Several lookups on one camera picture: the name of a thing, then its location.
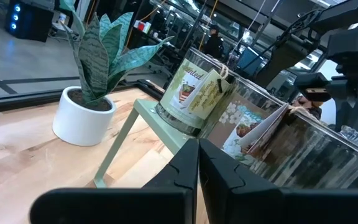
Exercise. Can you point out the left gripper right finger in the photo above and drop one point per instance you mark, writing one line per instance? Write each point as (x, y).
(219, 174)

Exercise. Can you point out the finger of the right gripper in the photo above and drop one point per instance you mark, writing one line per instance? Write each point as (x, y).
(351, 105)

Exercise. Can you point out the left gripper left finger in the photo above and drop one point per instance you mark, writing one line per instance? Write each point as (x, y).
(182, 174)

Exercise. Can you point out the clear glass candlestick holder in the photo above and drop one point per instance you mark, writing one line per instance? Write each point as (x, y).
(356, 137)

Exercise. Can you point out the amber glass candlestick holder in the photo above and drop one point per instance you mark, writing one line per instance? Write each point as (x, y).
(304, 102)

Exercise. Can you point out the silver lidded candle jar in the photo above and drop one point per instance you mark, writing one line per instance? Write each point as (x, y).
(179, 90)
(315, 161)

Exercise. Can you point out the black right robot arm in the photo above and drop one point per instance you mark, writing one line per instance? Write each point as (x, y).
(281, 59)

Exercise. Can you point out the green perforated metal shelf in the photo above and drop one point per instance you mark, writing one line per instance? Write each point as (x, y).
(166, 130)

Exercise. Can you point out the snake plant in white pot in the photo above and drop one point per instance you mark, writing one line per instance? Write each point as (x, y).
(79, 124)

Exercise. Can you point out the person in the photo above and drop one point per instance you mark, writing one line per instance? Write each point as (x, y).
(213, 42)

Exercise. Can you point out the black computer with blue lights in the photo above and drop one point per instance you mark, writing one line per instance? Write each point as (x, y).
(26, 20)

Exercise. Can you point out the black aluminium table frame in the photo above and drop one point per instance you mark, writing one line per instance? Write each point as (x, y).
(26, 99)

